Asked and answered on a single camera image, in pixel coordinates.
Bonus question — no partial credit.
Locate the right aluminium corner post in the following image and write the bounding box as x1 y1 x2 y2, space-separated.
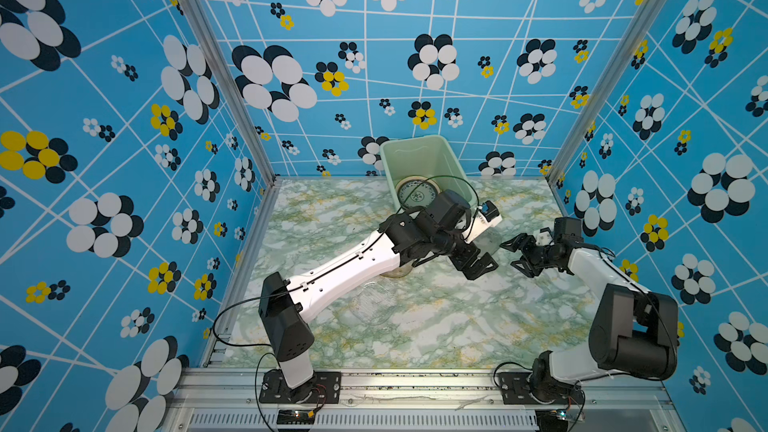
547 0 667 190

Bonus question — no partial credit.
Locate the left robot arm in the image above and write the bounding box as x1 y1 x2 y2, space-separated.
258 190 502 391

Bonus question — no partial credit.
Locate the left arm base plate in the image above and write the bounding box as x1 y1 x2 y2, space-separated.
259 369 342 405

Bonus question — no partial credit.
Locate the pink glass plate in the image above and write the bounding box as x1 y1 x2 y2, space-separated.
382 262 413 279

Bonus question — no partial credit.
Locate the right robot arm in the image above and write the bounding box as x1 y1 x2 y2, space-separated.
500 217 679 402

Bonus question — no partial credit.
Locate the aluminium corner post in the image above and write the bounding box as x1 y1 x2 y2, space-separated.
180 0 276 190
547 0 667 190

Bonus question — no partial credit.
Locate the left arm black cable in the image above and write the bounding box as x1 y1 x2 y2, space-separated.
211 175 481 349

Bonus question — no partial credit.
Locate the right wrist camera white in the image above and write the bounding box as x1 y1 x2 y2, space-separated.
536 227 553 247

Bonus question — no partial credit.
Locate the clear glass plate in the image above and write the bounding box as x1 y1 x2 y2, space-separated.
351 282 397 325
472 228 504 256

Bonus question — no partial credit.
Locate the blue floral ceramic plate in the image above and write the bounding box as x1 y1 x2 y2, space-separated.
395 176 442 209

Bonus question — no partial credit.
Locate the aluminium front rail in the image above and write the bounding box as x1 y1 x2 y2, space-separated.
161 368 684 431

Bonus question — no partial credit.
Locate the left aluminium corner post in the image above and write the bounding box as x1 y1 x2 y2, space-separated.
180 0 276 190

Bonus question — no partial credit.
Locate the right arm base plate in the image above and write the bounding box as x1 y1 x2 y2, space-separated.
494 372 584 407

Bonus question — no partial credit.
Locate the light green plastic bin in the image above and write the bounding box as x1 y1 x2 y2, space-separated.
380 136 479 235

